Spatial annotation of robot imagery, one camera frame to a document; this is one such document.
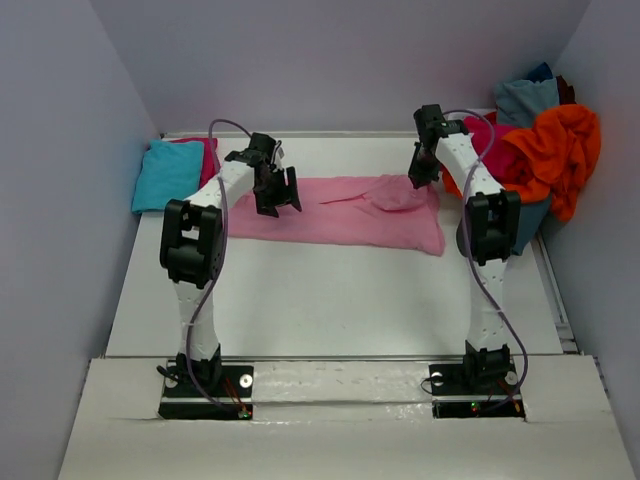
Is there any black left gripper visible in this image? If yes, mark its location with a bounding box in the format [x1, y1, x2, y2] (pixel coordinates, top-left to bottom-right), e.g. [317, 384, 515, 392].
[253, 167, 302, 218]

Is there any light pink t-shirt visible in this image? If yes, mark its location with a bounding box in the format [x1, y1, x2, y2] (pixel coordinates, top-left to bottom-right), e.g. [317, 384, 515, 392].
[230, 175, 445, 256]

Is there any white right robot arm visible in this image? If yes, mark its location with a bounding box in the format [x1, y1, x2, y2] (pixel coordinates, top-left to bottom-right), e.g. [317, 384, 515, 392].
[408, 104, 521, 397]

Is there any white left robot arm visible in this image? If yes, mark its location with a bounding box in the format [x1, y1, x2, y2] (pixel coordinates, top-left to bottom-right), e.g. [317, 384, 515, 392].
[159, 133, 302, 400]

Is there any white laundry basket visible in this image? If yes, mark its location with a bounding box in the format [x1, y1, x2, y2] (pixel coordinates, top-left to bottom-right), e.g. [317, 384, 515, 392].
[451, 108, 496, 122]

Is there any folded magenta t-shirt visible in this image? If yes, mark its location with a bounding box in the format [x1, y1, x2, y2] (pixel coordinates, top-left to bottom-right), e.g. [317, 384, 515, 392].
[171, 137, 218, 188]

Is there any crumpled magenta t-shirt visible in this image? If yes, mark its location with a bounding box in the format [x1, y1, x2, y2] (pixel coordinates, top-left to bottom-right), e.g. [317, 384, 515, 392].
[462, 112, 519, 176]

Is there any folded turquoise t-shirt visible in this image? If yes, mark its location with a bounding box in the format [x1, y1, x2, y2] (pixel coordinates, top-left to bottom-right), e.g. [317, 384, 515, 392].
[131, 140, 204, 214]

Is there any grey-blue t-shirt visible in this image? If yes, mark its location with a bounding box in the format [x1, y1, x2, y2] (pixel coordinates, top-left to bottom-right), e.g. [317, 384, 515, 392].
[493, 78, 560, 128]

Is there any crumpled orange t-shirt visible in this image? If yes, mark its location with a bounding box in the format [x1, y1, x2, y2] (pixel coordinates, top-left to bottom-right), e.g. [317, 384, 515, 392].
[463, 104, 601, 222]

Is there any dark blue t-shirt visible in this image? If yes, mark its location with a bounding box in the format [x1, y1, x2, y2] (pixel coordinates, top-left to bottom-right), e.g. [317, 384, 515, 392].
[525, 62, 554, 83]

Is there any maroon t-shirt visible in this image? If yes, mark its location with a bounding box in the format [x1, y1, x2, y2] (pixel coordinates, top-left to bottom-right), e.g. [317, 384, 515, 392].
[556, 75, 576, 105]

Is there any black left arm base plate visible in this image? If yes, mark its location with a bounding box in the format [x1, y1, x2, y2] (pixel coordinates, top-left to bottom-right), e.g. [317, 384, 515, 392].
[156, 361, 254, 421]

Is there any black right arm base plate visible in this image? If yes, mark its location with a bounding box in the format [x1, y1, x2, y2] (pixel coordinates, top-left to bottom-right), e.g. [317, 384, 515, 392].
[420, 363, 526, 420]

